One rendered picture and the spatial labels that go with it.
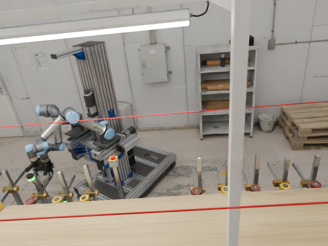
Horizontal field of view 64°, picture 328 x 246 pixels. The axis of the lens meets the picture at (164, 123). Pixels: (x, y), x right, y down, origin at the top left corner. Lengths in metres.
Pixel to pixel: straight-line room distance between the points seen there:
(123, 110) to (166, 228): 1.61
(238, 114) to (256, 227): 1.29
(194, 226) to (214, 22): 3.26
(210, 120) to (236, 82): 4.10
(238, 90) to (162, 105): 4.00
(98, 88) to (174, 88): 2.09
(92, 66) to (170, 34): 1.97
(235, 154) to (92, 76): 2.12
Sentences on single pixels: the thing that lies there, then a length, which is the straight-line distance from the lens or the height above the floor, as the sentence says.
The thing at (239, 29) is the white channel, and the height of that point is 2.36.
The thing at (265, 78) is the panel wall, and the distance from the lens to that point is 4.88.
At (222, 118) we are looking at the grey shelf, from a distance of 5.03.
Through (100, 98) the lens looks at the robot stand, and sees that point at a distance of 2.98.
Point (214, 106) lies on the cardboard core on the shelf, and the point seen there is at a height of 0.58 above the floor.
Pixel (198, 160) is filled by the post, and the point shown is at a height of 1.15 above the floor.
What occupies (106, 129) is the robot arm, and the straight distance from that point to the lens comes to 2.72.
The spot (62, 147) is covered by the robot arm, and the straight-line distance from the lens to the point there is 2.89.
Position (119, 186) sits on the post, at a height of 0.91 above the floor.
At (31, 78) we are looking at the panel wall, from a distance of 5.45.
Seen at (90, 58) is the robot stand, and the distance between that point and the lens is 2.84.
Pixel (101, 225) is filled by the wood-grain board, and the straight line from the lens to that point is 2.24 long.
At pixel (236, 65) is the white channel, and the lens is 0.91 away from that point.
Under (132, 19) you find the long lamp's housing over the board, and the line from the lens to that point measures 1.49.
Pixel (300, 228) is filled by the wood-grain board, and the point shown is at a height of 0.90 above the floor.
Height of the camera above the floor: 2.51
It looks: 28 degrees down
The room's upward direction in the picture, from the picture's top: 6 degrees counter-clockwise
